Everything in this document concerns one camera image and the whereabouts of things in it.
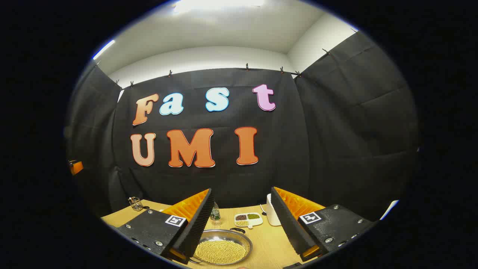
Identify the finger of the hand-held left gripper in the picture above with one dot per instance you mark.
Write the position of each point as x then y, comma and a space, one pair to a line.
75, 167

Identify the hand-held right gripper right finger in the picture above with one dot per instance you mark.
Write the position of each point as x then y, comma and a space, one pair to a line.
285, 220

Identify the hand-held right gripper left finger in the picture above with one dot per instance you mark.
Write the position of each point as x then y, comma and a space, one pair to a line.
199, 224

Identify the pile of yellow soybeans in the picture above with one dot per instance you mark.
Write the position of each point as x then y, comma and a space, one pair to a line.
220, 252

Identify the white toaster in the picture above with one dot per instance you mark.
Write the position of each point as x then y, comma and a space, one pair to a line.
272, 213

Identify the clear plastic water bottle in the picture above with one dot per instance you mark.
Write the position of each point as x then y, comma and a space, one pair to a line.
215, 213

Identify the white divided bean dish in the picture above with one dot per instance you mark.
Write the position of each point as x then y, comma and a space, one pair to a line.
248, 220

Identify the ceiling light panel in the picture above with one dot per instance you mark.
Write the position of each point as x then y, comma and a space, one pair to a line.
104, 49
216, 4

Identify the row of small cloth clips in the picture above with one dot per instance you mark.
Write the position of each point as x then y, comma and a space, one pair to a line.
247, 67

